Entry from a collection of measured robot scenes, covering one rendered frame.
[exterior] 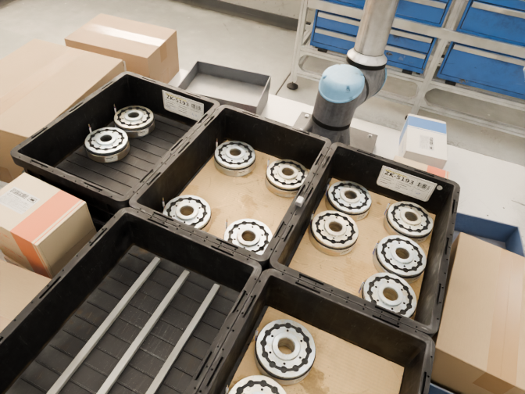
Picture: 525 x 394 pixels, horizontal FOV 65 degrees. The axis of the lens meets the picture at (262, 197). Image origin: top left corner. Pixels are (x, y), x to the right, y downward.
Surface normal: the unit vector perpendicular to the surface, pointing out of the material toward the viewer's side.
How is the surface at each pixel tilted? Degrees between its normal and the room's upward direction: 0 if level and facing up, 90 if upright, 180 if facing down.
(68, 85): 0
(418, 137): 0
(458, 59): 90
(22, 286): 0
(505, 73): 90
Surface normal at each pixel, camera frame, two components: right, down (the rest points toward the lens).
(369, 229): 0.08, -0.68
